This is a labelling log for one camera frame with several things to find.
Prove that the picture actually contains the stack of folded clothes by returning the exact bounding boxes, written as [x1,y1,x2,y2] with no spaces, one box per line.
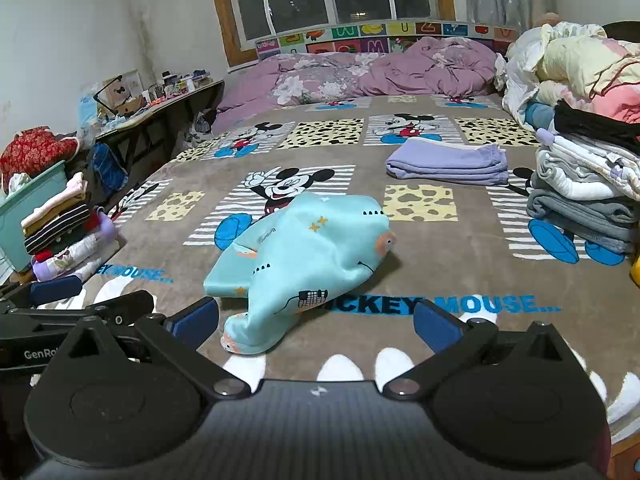
[21,172,118,281]

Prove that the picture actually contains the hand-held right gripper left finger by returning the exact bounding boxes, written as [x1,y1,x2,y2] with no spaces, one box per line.
[60,296,252,402]

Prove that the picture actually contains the clutter of small desk items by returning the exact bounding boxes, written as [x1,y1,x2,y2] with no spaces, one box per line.
[80,69,213,126]

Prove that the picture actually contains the black garment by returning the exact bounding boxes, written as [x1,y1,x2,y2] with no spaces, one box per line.
[552,100,640,148]

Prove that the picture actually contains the cartoon printed blanket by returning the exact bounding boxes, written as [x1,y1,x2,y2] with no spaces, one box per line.
[37,91,640,441]

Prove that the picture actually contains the pile of clothes right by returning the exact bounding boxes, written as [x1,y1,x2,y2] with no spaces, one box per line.
[495,21,640,131]

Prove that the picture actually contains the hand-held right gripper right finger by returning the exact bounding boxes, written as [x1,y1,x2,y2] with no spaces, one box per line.
[382,300,576,401]

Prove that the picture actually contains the dark wooden desk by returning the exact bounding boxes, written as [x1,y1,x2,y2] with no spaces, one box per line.
[75,80,226,171]

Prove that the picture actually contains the white folded clothes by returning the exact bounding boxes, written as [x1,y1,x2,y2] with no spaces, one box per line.
[535,130,640,201]

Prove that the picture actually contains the teal storage bin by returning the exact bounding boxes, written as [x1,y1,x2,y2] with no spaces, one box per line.
[0,160,68,273]

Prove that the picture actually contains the blue bag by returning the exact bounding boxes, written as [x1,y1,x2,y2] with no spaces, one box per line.
[92,142,128,193]

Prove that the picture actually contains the light blue printed garment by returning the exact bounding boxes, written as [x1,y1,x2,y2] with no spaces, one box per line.
[203,192,398,356]

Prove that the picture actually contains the colourful alphabet panel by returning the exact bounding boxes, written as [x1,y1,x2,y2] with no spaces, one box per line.
[255,19,521,58]

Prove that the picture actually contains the folded lilac pants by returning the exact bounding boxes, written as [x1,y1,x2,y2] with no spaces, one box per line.
[385,137,510,186]

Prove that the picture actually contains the purple floral duvet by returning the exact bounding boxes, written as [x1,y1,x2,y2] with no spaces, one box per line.
[212,36,501,133]

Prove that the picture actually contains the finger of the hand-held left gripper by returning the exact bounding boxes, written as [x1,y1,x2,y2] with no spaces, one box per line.
[0,275,84,311]
[82,290,155,329]

